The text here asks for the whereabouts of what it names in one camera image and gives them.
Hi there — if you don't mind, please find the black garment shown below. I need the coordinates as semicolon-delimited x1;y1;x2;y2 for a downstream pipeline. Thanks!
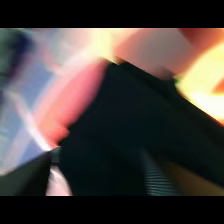
57;57;224;197

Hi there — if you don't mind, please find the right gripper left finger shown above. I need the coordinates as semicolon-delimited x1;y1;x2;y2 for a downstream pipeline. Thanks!
0;150;53;197

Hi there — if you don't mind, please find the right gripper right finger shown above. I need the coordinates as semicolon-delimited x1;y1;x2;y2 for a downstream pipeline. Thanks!
141;151;224;197

